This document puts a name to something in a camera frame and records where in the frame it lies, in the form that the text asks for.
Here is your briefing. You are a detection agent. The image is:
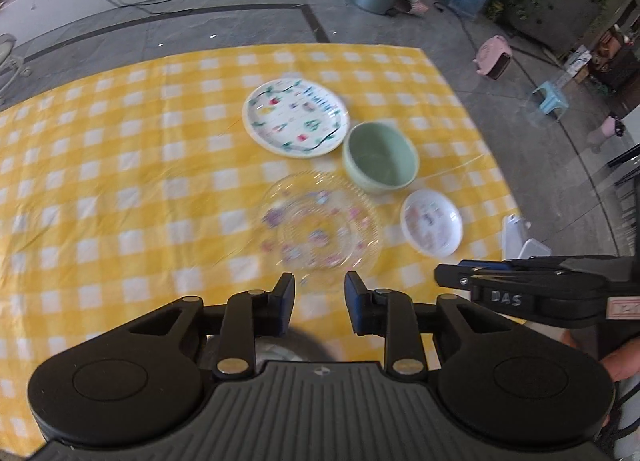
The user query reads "yellow checked tablecloth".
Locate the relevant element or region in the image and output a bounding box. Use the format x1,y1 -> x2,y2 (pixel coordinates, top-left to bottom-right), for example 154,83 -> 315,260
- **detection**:
0,44 -> 526,457

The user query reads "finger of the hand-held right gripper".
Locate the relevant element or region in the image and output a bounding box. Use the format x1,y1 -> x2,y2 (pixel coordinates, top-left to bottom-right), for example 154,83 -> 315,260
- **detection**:
459,256 -> 571,276
434,263 -> 608,328

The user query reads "blue plastic stool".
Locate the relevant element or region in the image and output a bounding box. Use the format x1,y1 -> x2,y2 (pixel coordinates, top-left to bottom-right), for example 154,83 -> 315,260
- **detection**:
532,81 -> 571,117

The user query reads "green ceramic bowl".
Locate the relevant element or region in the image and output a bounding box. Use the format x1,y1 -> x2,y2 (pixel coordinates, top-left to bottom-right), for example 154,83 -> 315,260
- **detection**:
342,122 -> 420,194

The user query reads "dark cluttered shelf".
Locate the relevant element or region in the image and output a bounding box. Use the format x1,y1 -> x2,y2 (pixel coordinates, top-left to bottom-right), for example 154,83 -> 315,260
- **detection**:
570,24 -> 640,102

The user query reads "clear glass sticker plate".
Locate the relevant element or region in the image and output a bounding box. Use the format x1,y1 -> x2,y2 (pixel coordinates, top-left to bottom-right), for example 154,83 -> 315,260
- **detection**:
257,170 -> 383,274

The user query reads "person's right hand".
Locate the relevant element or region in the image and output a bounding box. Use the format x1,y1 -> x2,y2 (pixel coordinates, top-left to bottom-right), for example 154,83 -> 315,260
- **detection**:
600,338 -> 640,384

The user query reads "small white sticker dish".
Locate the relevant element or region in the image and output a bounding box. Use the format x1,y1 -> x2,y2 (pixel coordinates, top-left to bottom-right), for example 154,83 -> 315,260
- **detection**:
400,188 -> 463,258

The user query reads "white painted plate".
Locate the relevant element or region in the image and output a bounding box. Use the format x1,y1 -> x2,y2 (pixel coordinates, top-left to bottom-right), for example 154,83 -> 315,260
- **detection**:
242,77 -> 350,158

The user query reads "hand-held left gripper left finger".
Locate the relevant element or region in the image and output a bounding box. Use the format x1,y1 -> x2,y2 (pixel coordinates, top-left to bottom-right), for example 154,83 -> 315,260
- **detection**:
127,272 -> 297,377

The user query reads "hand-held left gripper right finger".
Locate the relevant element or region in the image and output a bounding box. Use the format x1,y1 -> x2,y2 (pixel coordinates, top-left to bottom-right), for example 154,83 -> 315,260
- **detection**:
344,271 -> 516,377

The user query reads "grey cabinet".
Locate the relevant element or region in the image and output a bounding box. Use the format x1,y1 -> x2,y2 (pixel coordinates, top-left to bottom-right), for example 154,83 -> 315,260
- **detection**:
505,0 -> 608,54

